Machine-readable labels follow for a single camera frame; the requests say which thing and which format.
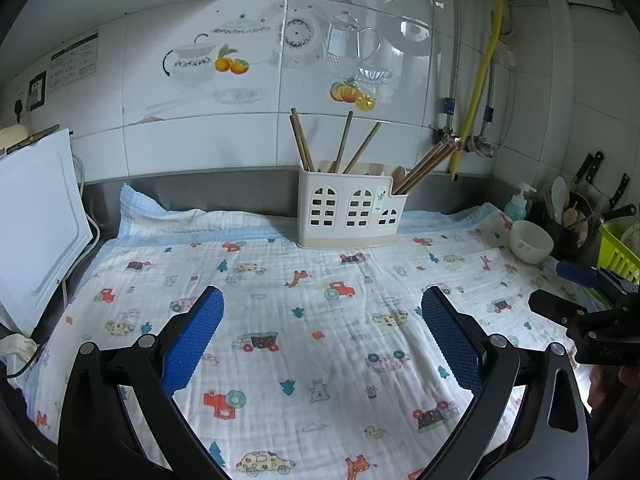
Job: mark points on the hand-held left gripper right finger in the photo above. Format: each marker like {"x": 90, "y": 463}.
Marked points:
{"x": 452, "y": 345}

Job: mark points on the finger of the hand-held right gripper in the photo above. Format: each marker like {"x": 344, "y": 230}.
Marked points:
{"x": 577, "y": 272}
{"x": 557, "y": 307}

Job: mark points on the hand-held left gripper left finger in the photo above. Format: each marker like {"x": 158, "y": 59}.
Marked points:
{"x": 195, "y": 345}

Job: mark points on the white plastic utensil holder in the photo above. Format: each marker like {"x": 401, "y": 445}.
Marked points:
{"x": 345, "y": 240}

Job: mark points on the bunch of wooden chopsticks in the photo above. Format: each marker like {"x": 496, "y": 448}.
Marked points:
{"x": 301, "y": 140}

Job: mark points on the dark utensil pot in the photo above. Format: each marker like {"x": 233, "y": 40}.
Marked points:
{"x": 560, "y": 240}

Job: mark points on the green plastic dish rack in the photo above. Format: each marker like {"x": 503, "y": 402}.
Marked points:
{"x": 620, "y": 255}

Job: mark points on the white bowl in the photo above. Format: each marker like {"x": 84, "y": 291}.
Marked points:
{"x": 530, "y": 250}

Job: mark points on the small wooden spoon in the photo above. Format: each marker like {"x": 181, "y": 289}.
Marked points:
{"x": 570, "y": 217}

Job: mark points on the white rice spoon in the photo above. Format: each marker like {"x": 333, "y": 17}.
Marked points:
{"x": 559, "y": 190}

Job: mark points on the blue soap pump bottle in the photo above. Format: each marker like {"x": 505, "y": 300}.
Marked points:
{"x": 515, "y": 210}

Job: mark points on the white cartoon printed cloth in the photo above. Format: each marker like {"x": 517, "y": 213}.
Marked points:
{"x": 320, "y": 320}

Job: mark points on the metal angle valve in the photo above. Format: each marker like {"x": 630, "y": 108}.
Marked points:
{"x": 484, "y": 149}

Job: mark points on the white microwave oven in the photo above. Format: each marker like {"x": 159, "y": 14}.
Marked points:
{"x": 35, "y": 235}

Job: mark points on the black wall switch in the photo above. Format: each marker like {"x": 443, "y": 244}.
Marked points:
{"x": 37, "y": 91}

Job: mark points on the white wall notice sticker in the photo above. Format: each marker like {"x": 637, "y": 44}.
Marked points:
{"x": 75, "y": 62}

